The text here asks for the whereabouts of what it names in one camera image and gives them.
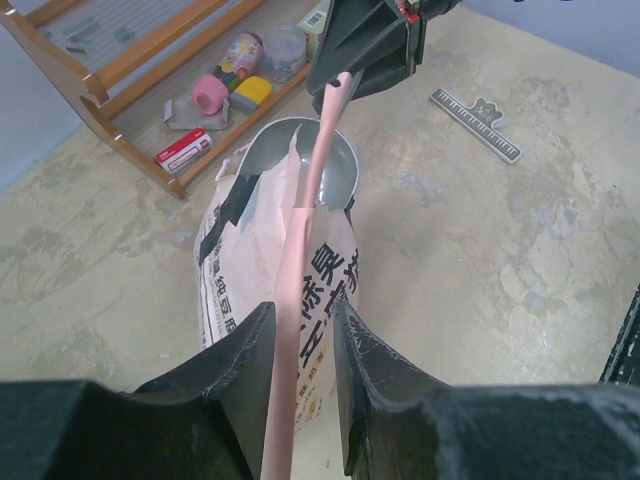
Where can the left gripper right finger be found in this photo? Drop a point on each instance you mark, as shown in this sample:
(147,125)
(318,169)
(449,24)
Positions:
(398,422)

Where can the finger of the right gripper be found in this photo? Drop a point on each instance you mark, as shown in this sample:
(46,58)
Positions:
(360,31)
(367,78)

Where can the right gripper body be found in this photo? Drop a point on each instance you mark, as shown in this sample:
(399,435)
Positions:
(418,14)

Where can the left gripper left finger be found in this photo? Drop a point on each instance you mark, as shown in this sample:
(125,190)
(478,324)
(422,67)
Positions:
(205,419)

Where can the silver metal scoop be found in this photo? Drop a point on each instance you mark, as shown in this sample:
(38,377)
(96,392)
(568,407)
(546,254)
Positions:
(340,176)

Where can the pink cat litter bag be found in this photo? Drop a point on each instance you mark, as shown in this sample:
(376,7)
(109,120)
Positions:
(267,237)

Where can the green white box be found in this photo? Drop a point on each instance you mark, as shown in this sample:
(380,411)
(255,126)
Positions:
(312,25)

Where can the red white small box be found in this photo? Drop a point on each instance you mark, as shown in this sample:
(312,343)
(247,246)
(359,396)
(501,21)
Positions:
(184,152)

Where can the clear round jar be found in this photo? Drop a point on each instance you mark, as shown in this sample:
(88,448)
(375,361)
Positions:
(285,52)

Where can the grey ruler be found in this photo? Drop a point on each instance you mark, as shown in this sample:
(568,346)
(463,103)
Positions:
(482,119)

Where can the grey folded clip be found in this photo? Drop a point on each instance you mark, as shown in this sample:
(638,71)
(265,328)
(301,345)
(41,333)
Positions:
(184,115)

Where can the orange wooden shelf rack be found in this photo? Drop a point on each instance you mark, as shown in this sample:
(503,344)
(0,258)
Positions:
(116,63)

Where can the black base frame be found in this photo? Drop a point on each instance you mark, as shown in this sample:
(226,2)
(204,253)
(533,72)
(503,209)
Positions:
(622,365)

